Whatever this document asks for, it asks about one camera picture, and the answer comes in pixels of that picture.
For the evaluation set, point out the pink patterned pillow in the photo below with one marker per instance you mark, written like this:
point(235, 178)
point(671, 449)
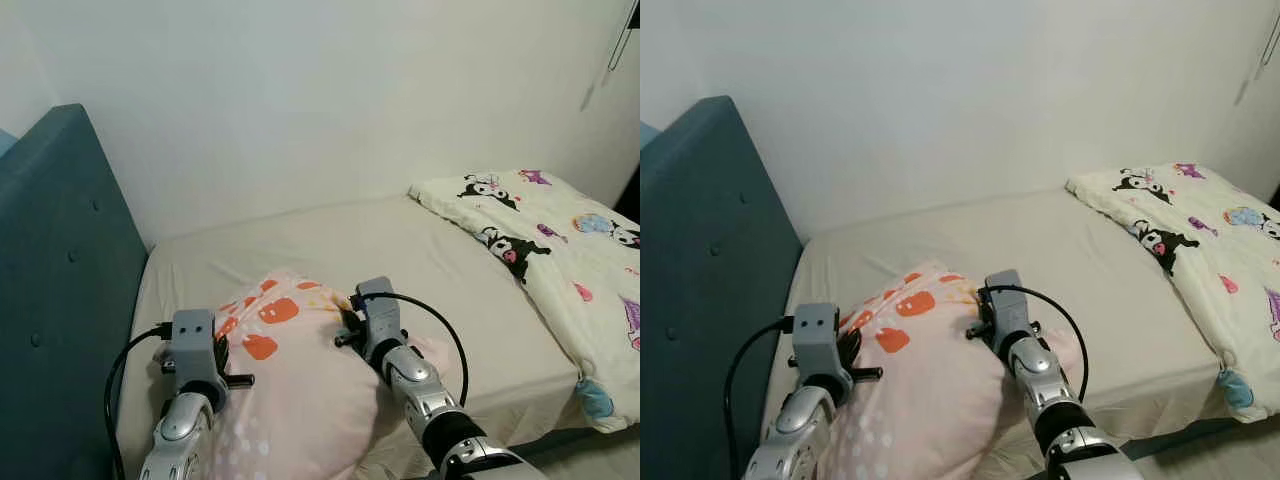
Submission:
point(930, 400)
point(300, 400)

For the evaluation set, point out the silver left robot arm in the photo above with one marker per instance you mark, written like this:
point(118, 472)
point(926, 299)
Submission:
point(800, 430)
point(185, 430)

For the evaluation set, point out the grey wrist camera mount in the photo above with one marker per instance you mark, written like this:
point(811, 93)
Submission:
point(378, 310)
point(815, 340)
point(1005, 300)
point(195, 345)

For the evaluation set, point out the black window frame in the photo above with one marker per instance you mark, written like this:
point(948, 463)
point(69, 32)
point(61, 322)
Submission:
point(635, 12)

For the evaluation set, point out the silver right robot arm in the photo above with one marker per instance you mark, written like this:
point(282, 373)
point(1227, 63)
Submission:
point(1050, 395)
point(430, 400)

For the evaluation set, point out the cream cartoon print blanket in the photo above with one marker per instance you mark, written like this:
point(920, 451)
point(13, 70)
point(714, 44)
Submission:
point(1200, 250)
point(560, 260)

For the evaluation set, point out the mattress with beige sheet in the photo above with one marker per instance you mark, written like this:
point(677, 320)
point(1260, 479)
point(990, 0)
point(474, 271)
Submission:
point(400, 250)
point(1000, 240)

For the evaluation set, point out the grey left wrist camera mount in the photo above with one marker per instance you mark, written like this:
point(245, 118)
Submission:
point(815, 340)
point(195, 345)

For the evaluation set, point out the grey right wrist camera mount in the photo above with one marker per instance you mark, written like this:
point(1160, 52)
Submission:
point(1005, 300)
point(378, 310)

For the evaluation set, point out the blue fabric headboard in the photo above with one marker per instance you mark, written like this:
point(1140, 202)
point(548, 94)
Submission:
point(60, 300)
point(710, 280)

